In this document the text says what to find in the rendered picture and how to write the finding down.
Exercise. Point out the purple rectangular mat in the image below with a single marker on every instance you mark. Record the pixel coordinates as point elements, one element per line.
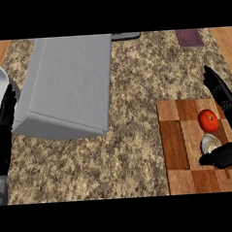
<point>189,38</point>

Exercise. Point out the pale cupcake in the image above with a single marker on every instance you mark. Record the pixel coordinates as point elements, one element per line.
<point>209,143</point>

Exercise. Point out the red tomato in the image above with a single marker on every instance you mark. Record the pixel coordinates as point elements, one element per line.
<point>208,120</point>

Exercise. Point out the checkered wooden cutting board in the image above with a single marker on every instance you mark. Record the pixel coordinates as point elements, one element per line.
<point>188,149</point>

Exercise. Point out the grey cardboard box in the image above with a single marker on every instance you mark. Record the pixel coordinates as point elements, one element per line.
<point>65,85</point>

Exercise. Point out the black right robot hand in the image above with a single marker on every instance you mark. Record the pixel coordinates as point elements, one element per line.
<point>228,114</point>

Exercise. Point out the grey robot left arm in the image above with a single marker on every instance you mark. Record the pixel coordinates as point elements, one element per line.
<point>1,190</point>

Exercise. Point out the dark grey flat appliance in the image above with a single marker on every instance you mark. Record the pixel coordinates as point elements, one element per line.
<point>125,35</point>

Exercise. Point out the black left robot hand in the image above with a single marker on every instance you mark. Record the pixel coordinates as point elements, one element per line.
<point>2,137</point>

